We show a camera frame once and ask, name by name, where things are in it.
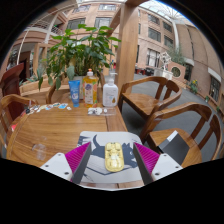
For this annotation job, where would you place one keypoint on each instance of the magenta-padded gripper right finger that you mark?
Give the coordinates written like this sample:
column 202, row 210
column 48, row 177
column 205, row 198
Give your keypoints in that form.
column 165, row 165

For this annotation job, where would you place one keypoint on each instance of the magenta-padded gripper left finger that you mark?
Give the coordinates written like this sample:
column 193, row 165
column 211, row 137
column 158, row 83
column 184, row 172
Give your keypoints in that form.
column 56, row 165

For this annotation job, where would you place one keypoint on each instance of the yellow computer mouse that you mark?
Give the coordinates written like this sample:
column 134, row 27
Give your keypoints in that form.
column 114, row 158

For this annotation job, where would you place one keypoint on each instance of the white mouse pad dark print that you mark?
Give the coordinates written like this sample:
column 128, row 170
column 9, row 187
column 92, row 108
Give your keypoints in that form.
column 100, row 166

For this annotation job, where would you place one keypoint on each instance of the dark grey flat box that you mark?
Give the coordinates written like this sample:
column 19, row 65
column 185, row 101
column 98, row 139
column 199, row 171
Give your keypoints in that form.
column 173, row 148

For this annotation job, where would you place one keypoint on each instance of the wooden armchair holding grey box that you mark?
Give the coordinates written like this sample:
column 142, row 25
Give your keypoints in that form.
column 176, row 111

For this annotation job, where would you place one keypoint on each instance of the clear plastic wrapper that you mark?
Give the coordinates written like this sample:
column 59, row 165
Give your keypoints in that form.
column 96, row 111

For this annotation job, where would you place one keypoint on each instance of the empty wooden armchair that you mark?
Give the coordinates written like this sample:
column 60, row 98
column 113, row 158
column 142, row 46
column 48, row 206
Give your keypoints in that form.
column 140, row 101

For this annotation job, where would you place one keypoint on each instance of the blue squeeze tube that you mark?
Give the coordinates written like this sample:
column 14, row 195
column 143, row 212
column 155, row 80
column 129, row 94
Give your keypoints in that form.
column 74, row 93

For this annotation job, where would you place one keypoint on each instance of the long wooden planter box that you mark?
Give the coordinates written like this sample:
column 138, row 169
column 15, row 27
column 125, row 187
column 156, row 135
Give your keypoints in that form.
column 31, row 91

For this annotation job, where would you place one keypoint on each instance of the wooden armchair holding red package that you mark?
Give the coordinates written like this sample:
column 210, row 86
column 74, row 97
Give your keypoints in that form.
column 13, row 100

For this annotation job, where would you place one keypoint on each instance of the yellow dish soap bottle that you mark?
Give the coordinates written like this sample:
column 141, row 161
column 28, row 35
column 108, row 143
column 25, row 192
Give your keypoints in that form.
column 90, row 90

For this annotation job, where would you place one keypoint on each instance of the yellow flowering potted plant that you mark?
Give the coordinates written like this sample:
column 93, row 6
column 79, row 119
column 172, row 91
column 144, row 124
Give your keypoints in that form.
column 194, row 86

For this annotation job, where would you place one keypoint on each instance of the white pump dispenser bottle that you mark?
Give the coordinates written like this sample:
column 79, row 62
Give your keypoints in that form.
column 110, row 93

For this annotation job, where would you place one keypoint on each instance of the dark red wooden lectern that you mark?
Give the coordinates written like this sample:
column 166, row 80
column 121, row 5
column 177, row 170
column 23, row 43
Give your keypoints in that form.
column 11, row 80

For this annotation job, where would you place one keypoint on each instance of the green potted plant white pot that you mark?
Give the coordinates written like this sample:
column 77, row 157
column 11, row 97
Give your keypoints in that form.
column 76, row 50

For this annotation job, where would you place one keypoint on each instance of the white sculpture on pedestal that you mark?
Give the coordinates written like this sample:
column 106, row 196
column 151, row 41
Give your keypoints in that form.
column 165, row 68

